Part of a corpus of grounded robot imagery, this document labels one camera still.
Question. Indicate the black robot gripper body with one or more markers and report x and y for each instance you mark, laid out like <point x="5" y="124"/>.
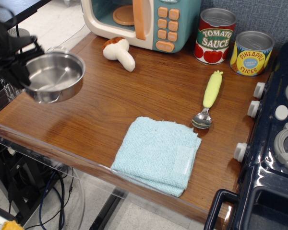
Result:
<point x="15" y="52"/>

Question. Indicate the dark blue toy stove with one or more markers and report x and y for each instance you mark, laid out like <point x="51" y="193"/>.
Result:
<point x="261" y="202"/>

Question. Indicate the pineapple slices can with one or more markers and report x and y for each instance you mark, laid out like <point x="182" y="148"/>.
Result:
<point x="251" y="52"/>

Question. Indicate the spoon with yellow handle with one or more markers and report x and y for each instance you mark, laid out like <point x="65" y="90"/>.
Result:
<point x="203" y="120"/>

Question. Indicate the teal toy microwave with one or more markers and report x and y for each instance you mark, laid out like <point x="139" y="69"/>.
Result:
<point x="160" y="25"/>

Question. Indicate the black desk at left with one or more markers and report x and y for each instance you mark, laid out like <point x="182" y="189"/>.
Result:
<point x="13" y="12"/>

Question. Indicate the stainless steel bowl with handles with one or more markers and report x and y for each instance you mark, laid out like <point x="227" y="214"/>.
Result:
<point x="55" y="76"/>

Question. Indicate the yellow object at floor corner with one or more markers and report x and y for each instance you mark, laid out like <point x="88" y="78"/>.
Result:
<point x="11" y="225"/>

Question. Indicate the plush mushroom toy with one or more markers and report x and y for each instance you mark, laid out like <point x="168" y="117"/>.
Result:
<point x="117" y="48"/>

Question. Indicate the light blue folded towel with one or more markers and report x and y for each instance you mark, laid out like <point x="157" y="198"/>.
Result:
<point x="158" y="155"/>

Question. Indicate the tomato sauce can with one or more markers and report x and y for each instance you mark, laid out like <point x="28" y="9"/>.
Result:
<point x="215" y="31"/>

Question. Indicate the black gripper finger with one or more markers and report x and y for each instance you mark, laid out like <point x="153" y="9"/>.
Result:
<point x="17" y="74"/>

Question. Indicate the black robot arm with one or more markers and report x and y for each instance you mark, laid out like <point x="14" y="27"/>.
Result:
<point x="15" y="52"/>

